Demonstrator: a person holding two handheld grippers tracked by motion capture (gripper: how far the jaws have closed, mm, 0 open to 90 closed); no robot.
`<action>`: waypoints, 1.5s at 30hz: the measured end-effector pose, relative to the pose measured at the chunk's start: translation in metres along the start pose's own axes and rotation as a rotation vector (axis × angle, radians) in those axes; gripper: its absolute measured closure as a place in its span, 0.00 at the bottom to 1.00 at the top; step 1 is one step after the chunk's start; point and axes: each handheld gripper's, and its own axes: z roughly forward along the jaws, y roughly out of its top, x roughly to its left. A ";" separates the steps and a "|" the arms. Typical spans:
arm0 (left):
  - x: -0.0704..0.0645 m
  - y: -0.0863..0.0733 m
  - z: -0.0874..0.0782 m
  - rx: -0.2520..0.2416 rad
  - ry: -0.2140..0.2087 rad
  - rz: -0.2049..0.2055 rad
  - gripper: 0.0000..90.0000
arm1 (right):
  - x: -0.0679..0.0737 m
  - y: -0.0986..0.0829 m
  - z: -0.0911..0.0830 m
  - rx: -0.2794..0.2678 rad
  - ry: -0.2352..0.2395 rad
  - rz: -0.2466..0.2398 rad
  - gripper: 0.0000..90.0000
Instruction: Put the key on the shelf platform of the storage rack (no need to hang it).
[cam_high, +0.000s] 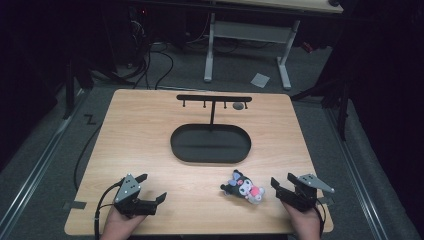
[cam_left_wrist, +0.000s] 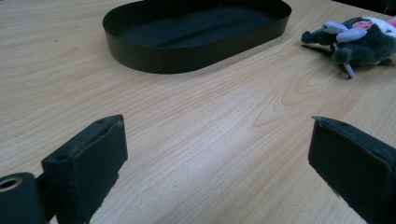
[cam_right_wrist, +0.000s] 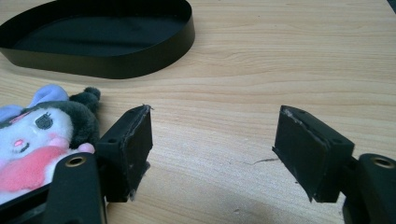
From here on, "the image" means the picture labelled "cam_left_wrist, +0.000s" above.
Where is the black oval tray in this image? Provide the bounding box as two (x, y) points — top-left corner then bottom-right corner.
(102, 0), (292, 75)

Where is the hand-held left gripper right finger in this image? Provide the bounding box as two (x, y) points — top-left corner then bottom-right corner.
(307, 116), (396, 224)

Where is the dark green plush toy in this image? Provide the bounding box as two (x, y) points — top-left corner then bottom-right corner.
(300, 15), (396, 79)

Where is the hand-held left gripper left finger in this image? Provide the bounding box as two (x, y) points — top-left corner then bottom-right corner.
(41, 114), (129, 224)

